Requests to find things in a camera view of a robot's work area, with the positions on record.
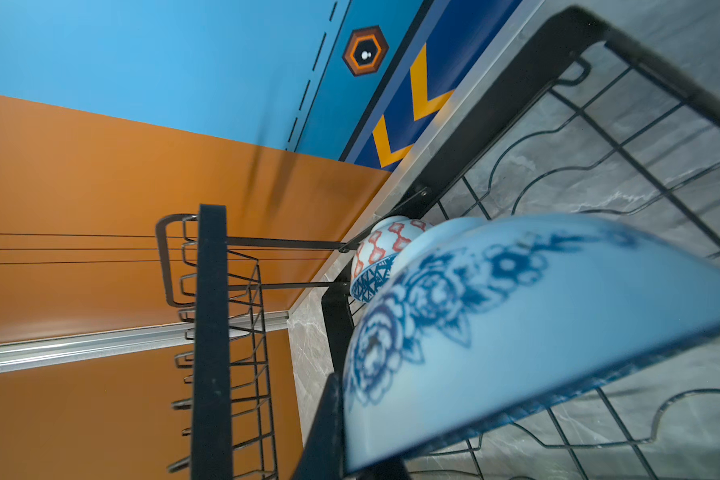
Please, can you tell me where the blue geometric pattern bowl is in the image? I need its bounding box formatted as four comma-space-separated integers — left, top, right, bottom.
349, 216, 433, 303

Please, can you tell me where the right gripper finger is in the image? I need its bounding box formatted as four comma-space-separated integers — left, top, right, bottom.
292, 373, 345, 480

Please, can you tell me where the blue floral white bowl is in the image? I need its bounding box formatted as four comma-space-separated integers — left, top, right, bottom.
342, 214, 720, 473

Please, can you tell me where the black wire dish rack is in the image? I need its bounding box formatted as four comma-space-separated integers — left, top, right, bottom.
156, 1, 720, 479

